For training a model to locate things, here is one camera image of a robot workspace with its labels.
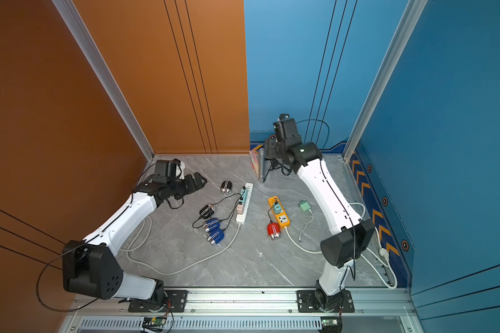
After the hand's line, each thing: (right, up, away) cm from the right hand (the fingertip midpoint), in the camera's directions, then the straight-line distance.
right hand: (275, 145), depth 79 cm
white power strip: (-14, -31, +14) cm, 37 cm away
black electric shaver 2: (-30, -28, +15) cm, 44 cm away
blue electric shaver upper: (-27, -34, +12) cm, 45 cm away
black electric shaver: (-23, -18, +23) cm, 37 cm away
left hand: (-31, -14, +7) cm, 35 cm away
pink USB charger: (-15, -26, +12) cm, 33 cm away
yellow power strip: (+4, -31, +13) cm, 34 cm away
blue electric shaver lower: (-24, -38, +8) cm, 45 cm away
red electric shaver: (0, -35, +9) cm, 36 cm away
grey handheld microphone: (-5, -6, +34) cm, 35 cm away
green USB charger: (+15, -26, +18) cm, 35 cm away
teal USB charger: (+2, -26, +11) cm, 28 cm away
